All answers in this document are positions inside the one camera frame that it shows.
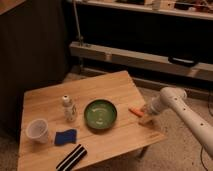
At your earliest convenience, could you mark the green ceramic bowl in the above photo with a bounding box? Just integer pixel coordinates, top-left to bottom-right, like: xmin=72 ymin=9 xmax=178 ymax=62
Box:
xmin=84 ymin=99 xmax=117 ymax=130

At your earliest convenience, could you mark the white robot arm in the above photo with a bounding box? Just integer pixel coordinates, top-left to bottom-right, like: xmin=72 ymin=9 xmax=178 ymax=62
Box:
xmin=142 ymin=87 xmax=213 ymax=159

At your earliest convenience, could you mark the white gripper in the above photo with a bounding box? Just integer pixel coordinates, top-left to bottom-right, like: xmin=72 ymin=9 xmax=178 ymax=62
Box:
xmin=139 ymin=96 xmax=167 ymax=126

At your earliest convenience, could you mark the metal stand pole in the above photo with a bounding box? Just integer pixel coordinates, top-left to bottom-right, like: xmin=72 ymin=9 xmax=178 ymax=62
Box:
xmin=72 ymin=0 xmax=83 ymax=46

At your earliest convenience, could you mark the black case handle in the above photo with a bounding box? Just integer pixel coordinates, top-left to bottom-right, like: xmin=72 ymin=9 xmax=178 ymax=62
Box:
xmin=168 ymin=57 xmax=199 ymax=67

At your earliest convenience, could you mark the orange pepper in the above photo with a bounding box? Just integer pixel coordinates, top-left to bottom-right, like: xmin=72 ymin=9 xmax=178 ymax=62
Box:
xmin=129 ymin=108 xmax=144 ymax=117

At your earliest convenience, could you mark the white ceramic cup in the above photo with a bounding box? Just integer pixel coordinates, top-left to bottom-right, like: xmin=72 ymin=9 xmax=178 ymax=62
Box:
xmin=26 ymin=119 xmax=49 ymax=143

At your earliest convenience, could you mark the small white bottle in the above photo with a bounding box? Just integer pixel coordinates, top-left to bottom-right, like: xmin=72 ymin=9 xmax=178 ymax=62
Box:
xmin=62 ymin=95 xmax=77 ymax=122

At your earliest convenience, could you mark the long grey case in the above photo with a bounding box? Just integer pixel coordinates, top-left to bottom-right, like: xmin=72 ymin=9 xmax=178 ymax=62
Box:
xmin=69 ymin=42 xmax=213 ymax=82

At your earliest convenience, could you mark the wooden table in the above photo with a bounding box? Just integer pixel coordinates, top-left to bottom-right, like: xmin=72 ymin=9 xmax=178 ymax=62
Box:
xmin=18 ymin=71 xmax=165 ymax=171

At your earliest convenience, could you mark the blue sponge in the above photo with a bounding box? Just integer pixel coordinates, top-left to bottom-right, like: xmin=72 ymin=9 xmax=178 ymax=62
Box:
xmin=54 ymin=129 xmax=77 ymax=146

